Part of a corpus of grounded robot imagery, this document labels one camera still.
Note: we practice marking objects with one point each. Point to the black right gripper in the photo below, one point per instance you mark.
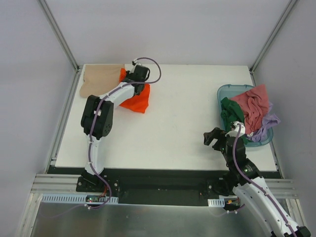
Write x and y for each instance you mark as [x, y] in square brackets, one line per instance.
[219, 139]

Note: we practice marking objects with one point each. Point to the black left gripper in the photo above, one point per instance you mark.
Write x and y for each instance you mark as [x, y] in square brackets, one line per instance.
[139, 88]

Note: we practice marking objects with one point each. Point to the orange t shirt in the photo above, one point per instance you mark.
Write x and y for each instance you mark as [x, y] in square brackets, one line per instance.
[138, 103]

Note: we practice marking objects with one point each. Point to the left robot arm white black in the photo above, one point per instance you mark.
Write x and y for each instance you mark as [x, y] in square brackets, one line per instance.
[97, 122]

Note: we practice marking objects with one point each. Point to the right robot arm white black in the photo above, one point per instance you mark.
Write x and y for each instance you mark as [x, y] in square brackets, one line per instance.
[256, 192]

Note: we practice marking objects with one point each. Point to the green t shirt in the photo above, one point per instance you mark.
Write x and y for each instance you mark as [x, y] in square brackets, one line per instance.
[231, 112]

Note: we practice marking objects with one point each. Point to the folded beige t shirt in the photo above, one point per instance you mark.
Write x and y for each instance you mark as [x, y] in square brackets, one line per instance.
[99, 79]

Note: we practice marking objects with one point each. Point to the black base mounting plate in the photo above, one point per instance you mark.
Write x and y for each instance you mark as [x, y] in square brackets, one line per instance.
[158, 187]

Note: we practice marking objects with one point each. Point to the pink t shirt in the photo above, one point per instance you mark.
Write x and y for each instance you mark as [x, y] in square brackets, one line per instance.
[254, 104]

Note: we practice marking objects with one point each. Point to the lavender t shirt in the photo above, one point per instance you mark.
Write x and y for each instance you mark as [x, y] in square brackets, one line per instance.
[268, 121]

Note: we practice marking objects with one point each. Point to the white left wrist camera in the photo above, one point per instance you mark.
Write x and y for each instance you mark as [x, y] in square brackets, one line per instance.
[136, 62]

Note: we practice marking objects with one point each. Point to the right white cable duct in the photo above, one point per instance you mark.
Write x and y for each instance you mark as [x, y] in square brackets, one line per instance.
[216, 202]

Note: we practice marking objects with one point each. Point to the front aluminium frame rail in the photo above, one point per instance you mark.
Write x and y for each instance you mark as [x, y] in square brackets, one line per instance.
[66, 184]

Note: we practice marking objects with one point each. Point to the left aluminium frame post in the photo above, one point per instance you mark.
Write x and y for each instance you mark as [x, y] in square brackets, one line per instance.
[58, 33]

